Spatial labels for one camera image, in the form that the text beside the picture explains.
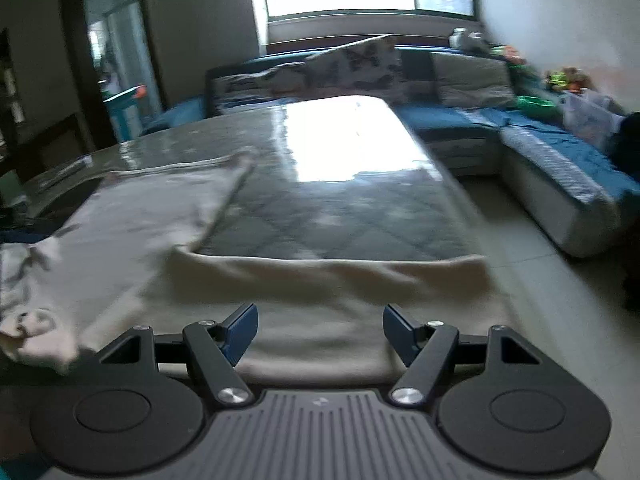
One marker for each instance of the blue lace-edged sofa cover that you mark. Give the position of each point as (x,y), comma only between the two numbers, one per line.
(565,155)

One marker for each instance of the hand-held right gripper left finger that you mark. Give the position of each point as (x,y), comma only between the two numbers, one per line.
(239,332)

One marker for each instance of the large butterfly print pillow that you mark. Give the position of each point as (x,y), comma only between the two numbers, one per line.
(360,62)

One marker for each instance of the dark jacket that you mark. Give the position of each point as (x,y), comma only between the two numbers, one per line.
(627,145)

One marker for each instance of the plain grey pillow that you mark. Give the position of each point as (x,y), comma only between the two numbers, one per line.
(470,80)

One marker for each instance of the green plastic bowl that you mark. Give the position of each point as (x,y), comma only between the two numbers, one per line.
(535,103)

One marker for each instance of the brown plush toy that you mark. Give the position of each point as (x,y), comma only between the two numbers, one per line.
(579,79)

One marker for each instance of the cream long-sleeved garment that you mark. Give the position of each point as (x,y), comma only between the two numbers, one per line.
(325,300)

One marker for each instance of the small butterfly print pillow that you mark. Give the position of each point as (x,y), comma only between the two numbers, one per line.
(255,85)

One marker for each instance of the dark door frame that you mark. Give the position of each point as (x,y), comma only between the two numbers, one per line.
(72,60)

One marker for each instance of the dark blue cloth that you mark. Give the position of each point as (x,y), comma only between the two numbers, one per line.
(25,234)

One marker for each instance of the blue corner sofa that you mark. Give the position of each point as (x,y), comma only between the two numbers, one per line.
(440,120)

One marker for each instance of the pink green plush toy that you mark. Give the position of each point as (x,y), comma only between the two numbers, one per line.
(510,56)

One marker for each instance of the clear plastic storage box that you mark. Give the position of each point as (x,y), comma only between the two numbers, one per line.
(590,120)

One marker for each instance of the panda plush toy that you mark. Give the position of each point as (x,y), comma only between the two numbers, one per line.
(467,40)

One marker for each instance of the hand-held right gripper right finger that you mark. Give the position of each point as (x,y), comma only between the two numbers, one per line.
(400,332)

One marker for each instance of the teal cabinet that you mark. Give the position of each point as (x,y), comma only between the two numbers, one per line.
(125,110)

